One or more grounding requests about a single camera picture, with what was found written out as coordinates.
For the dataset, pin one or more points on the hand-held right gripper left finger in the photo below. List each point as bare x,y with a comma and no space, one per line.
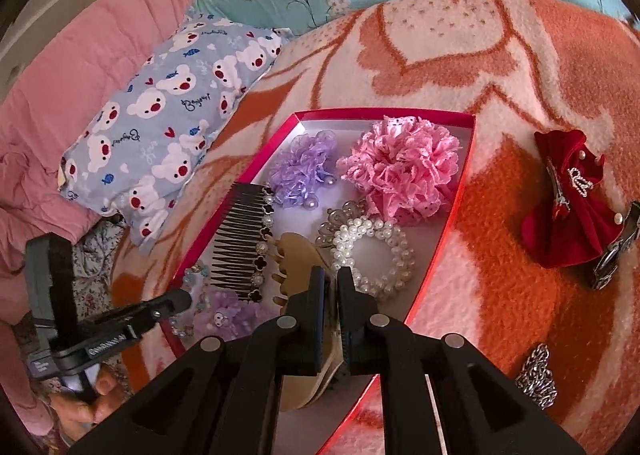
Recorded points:
312,325

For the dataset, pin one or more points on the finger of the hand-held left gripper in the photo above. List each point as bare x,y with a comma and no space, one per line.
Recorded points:
165,306

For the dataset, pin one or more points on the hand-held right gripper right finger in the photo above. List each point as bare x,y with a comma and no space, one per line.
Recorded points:
350,330

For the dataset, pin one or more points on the beige claw clip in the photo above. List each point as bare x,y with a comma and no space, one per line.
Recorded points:
295,255

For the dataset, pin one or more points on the black hair comb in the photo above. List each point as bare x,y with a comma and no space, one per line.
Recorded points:
240,240

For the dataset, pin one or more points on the red shallow cardboard box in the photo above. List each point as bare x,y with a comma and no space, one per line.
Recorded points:
430,215

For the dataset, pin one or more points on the purple ruffle scrunchie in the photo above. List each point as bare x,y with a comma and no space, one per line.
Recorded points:
300,170

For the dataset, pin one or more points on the pink ruffle scrunchie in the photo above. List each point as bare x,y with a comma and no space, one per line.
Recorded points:
400,165

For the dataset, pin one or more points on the person's left hand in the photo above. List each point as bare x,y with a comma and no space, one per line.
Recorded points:
100,410

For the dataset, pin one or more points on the floral bed sheet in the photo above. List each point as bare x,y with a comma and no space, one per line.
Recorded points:
95,255

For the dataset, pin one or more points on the silver crown charm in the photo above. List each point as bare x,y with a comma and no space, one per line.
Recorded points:
332,222

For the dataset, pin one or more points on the bear print pillow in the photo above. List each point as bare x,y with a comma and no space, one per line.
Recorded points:
165,125

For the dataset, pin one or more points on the pink quilt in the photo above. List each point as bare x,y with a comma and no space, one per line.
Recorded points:
65,100

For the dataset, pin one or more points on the red velvet bow clip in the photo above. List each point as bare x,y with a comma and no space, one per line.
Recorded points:
565,220

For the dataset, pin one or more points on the silver metal hair clip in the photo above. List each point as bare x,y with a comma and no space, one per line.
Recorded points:
617,250

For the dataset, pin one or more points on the orange and cream blanket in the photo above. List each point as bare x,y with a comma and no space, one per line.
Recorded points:
500,60

